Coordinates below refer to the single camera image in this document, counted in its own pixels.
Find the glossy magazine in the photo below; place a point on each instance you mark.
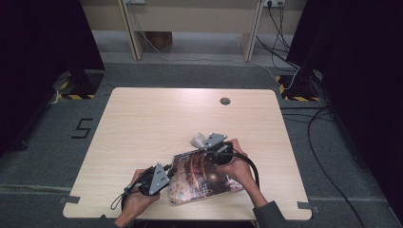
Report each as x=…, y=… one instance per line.
x=196, y=180

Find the round grey table grommet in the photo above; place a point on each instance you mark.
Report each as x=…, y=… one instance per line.
x=225, y=101

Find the person's right hand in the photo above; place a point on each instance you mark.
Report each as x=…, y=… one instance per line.
x=240, y=171

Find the grey tape strip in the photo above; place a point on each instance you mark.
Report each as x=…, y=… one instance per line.
x=70, y=199
x=309, y=206

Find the brown cardboard box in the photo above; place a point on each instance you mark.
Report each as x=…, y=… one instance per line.
x=160, y=39

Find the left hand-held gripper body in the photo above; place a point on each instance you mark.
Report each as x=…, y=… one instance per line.
x=157, y=182

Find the stand base with hazard tape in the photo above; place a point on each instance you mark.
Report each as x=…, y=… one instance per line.
x=299, y=88
x=82, y=85

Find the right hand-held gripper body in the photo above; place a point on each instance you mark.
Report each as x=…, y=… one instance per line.
x=220, y=153

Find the black curtain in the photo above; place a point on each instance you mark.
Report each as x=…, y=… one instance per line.
x=38, y=63
x=364, y=79

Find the person's left hand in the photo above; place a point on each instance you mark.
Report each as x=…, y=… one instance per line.
x=136, y=202

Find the white wall socket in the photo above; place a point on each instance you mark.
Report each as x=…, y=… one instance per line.
x=274, y=2

